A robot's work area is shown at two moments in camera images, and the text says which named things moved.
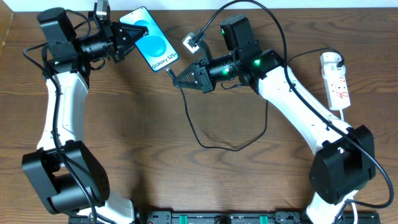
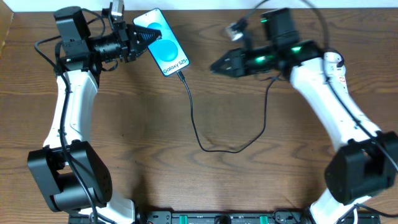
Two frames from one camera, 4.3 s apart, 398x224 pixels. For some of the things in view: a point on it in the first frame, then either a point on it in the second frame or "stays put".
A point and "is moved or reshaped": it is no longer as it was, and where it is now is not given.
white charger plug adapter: x=329 y=69 stays put
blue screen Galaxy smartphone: x=155 y=46 is moved or reshaped
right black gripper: x=203 y=75 -> x=241 y=62
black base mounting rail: x=351 y=217 stays put
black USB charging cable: x=264 y=128 is moved or reshaped
